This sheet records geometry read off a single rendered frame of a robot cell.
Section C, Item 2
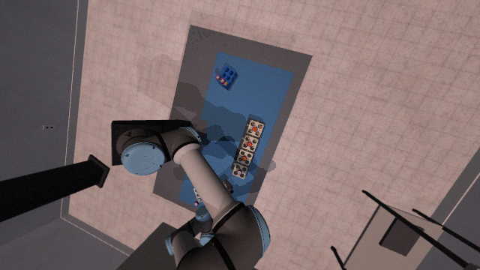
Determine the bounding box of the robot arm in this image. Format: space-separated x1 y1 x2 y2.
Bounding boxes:
116 127 271 270

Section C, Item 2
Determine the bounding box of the blue bench mat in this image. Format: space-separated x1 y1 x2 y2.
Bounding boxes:
178 52 294 208

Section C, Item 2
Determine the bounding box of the blue tube rack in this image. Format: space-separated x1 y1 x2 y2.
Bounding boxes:
217 66 237 89

